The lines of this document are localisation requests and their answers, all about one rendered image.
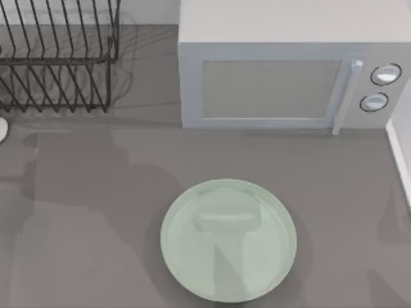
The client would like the pale green plate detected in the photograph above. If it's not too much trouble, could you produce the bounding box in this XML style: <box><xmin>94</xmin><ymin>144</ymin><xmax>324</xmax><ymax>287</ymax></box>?
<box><xmin>160</xmin><ymin>178</ymin><xmax>298</xmax><ymax>304</ymax></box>

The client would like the small round microwave knob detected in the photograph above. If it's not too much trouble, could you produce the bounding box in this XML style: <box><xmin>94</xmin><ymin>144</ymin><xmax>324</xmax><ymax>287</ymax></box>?
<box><xmin>359</xmin><ymin>92</ymin><xmax>390</xmax><ymax>113</ymax></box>

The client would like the pale microwave door handle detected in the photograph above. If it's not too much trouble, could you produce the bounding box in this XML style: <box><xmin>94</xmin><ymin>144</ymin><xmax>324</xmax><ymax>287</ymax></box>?
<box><xmin>331</xmin><ymin>58</ymin><xmax>365</xmax><ymax>136</ymax></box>

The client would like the pale grey microwave oven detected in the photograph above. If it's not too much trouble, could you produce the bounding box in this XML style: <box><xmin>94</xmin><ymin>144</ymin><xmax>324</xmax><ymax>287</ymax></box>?
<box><xmin>177</xmin><ymin>0</ymin><xmax>411</xmax><ymax>136</ymax></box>

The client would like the black wire dish rack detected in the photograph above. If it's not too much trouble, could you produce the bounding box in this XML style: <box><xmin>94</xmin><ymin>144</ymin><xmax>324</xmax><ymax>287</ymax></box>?
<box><xmin>0</xmin><ymin>0</ymin><xmax>122</xmax><ymax>114</ymax></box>

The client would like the microwave oven door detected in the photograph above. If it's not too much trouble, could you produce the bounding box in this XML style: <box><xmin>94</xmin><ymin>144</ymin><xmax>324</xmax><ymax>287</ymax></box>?
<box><xmin>179</xmin><ymin>42</ymin><xmax>370</xmax><ymax>130</ymax></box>

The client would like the large round microwave knob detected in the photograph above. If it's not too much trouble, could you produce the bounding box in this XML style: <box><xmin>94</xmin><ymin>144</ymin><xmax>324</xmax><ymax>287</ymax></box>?
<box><xmin>370</xmin><ymin>63</ymin><xmax>403</xmax><ymax>86</ymax></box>

